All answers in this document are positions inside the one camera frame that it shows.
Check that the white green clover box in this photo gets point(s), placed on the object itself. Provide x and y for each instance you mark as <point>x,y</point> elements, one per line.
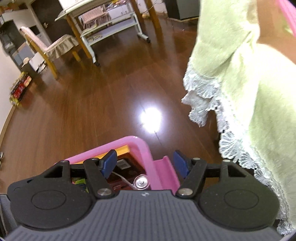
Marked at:
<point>81,182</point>

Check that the orange red box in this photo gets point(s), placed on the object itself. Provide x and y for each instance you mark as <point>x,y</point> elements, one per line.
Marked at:
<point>127,166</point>

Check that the pink plastic bin lid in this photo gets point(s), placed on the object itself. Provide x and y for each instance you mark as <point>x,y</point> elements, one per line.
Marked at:
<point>288,9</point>

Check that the green covered sofa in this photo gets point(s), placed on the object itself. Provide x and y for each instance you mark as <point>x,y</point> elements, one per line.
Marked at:
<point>243,67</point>

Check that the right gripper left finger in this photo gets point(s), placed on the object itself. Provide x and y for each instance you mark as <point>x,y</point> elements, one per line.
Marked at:
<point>97,171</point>

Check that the white shelf rack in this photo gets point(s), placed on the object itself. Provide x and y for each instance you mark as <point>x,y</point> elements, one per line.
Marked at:
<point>94,21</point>

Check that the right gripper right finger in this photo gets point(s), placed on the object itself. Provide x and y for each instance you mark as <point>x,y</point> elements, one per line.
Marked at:
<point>193,173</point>

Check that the wooden chair with cushion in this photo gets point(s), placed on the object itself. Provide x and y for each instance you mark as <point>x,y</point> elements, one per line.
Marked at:
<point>65,44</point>

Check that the black cabinet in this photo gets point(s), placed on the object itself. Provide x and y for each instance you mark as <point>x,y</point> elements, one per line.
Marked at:
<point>182,9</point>

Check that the pink plastic bin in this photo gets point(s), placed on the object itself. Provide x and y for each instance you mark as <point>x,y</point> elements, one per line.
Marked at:
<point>161,173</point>

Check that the white blue battery card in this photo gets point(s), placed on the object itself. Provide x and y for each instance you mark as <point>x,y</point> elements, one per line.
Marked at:
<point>141,182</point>

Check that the white lace cloth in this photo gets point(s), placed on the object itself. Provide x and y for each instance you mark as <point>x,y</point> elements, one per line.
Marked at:
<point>255,140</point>

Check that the red boxes on floor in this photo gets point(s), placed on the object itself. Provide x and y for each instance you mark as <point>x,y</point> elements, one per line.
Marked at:
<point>19,88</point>

